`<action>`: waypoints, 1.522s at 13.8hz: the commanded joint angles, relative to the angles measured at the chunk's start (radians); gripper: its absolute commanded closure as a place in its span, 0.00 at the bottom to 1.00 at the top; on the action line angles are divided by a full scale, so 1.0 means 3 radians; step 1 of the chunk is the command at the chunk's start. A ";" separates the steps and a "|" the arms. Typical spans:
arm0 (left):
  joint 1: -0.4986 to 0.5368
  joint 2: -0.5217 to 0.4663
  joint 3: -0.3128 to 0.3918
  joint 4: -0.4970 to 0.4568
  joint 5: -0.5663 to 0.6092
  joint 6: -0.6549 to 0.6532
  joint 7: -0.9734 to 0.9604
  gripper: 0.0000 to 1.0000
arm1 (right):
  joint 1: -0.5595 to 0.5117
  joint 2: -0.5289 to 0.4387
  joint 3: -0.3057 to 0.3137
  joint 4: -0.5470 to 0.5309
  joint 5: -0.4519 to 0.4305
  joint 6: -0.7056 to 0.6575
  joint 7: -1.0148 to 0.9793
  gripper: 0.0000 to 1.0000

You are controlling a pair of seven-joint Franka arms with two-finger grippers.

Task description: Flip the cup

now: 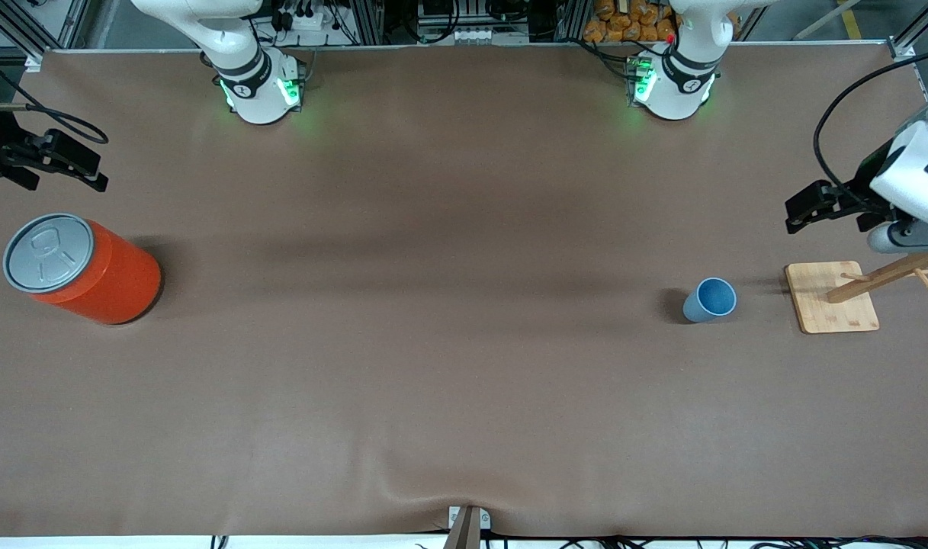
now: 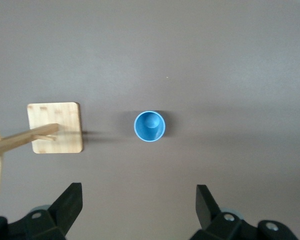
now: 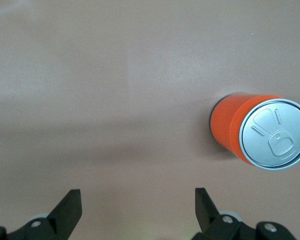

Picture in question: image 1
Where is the light blue plastic cup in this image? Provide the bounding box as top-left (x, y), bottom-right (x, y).
top-left (682, 277), bottom-right (737, 323)

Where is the wooden cup rack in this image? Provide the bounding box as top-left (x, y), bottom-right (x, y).
top-left (784, 252), bottom-right (928, 335)

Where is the orange can-shaped container grey lid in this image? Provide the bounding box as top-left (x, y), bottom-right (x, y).
top-left (3, 213), bottom-right (162, 326)

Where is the orange snack bag pile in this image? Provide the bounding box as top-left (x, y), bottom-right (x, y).
top-left (583, 0), bottom-right (676, 43)

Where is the white power strip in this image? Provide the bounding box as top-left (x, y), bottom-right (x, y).
top-left (269, 0), bottom-right (331, 31)

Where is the brown table mat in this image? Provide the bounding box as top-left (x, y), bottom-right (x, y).
top-left (0, 44), bottom-right (928, 538)

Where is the white terminal block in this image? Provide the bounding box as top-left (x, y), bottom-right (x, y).
top-left (445, 27), bottom-right (514, 45)

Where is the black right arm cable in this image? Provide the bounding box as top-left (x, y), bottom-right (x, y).
top-left (0, 47), bottom-right (110, 146)

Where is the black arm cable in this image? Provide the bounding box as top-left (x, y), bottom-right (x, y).
top-left (0, 47), bottom-right (110, 146)
top-left (813, 50), bottom-right (928, 214)

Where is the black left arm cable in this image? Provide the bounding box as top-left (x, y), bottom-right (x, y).
top-left (813, 50), bottom-right (928, 214)

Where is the aluminium frame post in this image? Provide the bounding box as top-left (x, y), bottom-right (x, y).
top-left (555, 0), bottom-right (590, 43)
top-left (349, 0), bottom-right (384, 45)

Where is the grey metal bracket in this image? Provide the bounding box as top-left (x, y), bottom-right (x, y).
top-left (448, 506), bottom-right (492, 531)

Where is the brown post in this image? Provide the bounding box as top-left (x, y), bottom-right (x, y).
top-left (442, 506), bottom-right (481, 549)

